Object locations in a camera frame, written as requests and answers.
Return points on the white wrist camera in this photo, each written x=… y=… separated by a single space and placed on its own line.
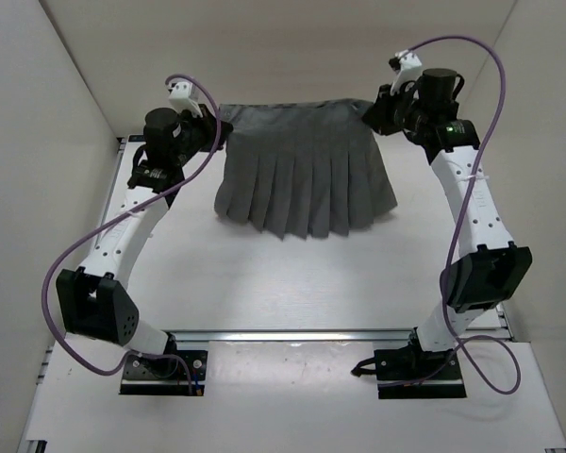
x=406 y=66
x=183 y=96

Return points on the grey pleated skirt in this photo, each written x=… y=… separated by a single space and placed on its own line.
x=303 y=169

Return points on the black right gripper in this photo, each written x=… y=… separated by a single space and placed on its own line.
x=377 y=119

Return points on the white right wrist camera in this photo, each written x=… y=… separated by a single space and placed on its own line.
x=406 y=66

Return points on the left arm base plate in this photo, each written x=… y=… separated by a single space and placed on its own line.
x=166 y=377

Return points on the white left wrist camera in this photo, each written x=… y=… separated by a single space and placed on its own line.
x=183 y=96

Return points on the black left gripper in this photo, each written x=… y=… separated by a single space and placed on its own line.
x=209 y=120

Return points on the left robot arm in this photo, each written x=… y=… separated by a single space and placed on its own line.
x=93 y=298

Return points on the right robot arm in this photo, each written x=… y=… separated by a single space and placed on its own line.
x=484 y=266

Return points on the aluminium table edge rail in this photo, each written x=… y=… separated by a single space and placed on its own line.
x=292 y=336

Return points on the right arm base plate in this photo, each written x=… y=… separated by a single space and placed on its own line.
x=404 y=374

